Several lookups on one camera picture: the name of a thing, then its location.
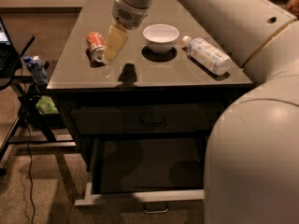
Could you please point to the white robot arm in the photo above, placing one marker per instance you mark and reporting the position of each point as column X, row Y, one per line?
column 252, row 157

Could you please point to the dark cabinet with drawers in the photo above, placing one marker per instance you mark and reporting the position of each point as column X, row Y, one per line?
column 142, row 94

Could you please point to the blue water bottle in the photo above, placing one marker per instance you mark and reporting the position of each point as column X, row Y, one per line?
column 36, row 70

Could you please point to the black laptop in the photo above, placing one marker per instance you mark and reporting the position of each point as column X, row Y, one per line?
column 8, row 53

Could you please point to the black side stand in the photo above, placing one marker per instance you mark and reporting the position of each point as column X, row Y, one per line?
column 27, row 94

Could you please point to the clear plastic water bottle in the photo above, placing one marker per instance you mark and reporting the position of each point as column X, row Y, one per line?
column 213, row 59

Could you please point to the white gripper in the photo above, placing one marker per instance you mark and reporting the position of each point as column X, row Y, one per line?
column 129, row 13

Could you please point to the orange coke can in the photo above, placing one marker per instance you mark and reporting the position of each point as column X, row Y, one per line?
column 96, row 45

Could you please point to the green snack bag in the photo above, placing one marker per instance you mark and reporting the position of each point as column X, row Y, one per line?
column 46, row 106

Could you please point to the jar of snacks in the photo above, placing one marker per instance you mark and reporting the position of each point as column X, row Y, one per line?
column 293, row 7

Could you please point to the white ceramic bowl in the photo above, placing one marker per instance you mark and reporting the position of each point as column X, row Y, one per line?
column 160, row 38

